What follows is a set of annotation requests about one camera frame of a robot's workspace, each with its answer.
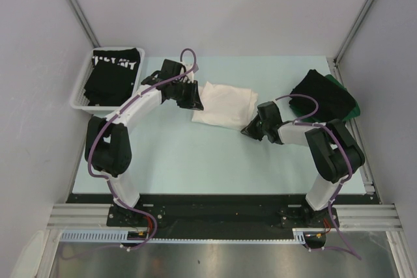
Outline left rear aluminium post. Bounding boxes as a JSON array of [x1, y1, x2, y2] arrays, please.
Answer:
[[66, 0, 100, 48]]

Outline black t-shirt white lettering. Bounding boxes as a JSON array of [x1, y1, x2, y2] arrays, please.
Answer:
[[84, 48, 141, 107]]

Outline white floral print t-shirt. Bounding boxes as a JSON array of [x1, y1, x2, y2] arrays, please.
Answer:
[[192, 82, 259, 131]]

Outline right rear aluminium post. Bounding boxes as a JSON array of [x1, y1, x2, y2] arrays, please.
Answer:
[[333, 0, 377, 66]]

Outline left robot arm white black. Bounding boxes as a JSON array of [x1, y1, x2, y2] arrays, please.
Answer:
[[85, 59, 204, 226]]

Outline aluminium front frame rail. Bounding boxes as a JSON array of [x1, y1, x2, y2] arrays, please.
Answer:
[[46, 204, 403, 231]]

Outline light blue cable duct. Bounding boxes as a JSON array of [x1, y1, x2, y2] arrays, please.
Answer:
[[61, 230, 306, 245]]

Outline aluminium post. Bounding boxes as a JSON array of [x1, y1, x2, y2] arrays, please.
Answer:
[[333, 0, 377, 66], [66, 0, 100, 48]]

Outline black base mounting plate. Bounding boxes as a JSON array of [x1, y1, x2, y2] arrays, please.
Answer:
[[66, 193, 381, 239]]

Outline folded green t-shirt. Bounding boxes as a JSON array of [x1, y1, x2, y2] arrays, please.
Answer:
[[292, 73, 361, 122]]

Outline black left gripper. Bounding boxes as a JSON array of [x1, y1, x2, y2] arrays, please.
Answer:
[[171, 79, 203, 111]]

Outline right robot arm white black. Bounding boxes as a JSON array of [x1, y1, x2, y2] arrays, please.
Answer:
[[240, 102, 366, 227]]

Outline folded black t-shirt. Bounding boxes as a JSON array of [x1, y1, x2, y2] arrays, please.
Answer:
[[289, 70, 361, 122]]

